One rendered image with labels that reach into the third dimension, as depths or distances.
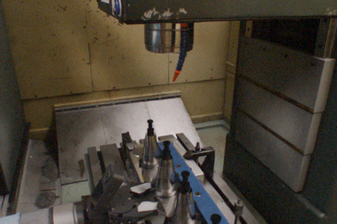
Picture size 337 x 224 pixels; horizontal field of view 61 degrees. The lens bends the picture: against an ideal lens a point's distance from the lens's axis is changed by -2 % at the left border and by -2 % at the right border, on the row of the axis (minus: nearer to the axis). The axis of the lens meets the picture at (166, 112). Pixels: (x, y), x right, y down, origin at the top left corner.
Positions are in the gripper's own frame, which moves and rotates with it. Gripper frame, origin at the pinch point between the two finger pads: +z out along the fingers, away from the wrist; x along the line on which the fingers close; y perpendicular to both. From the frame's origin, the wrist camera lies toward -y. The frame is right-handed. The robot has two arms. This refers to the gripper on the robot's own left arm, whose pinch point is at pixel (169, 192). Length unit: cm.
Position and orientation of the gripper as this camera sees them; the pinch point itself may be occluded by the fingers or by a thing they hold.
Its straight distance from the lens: 66.3
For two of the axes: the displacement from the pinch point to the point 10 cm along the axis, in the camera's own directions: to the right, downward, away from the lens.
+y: 0.0, 9.0, 4.3
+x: 3.2, 4.0, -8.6
